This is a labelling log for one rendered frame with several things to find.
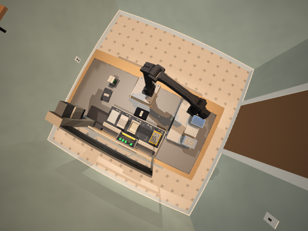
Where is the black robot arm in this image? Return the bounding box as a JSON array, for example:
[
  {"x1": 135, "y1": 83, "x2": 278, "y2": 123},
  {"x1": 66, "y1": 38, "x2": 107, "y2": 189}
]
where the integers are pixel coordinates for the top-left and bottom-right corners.
[{"x1": 140, "y1": 62, "x2": 211, "y2": 119}]

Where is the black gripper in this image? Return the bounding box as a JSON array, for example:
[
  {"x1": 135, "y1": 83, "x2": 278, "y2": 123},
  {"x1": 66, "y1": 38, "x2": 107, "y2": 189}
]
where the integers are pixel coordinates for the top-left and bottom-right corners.
[{"x1": 186, "y1": 105, "x2": 194, "y2": 116}]

